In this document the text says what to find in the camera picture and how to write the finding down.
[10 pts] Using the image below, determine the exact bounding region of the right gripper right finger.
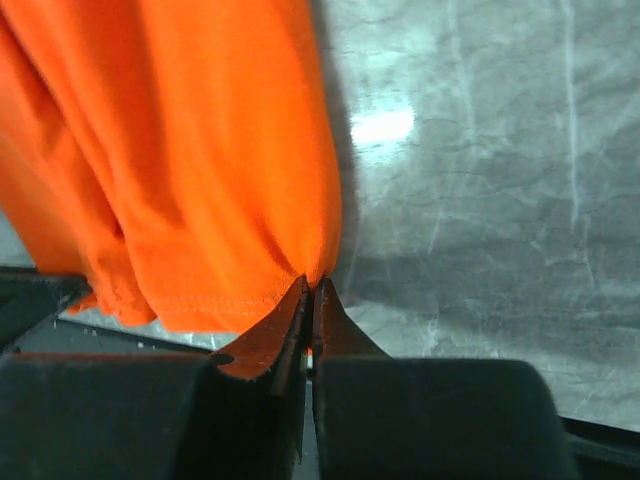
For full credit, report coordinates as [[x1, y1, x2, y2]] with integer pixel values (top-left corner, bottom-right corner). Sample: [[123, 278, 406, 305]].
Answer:
[[312, 280, 579, 479]]

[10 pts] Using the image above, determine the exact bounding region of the orange t shirt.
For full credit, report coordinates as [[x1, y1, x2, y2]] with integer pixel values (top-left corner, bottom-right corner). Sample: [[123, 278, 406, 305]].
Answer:
[[1, 1, 341, 333]]

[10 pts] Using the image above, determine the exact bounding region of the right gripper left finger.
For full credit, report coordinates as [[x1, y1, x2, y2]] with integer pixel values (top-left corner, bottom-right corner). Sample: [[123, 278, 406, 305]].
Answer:
[[1, 278, 309, 479]]

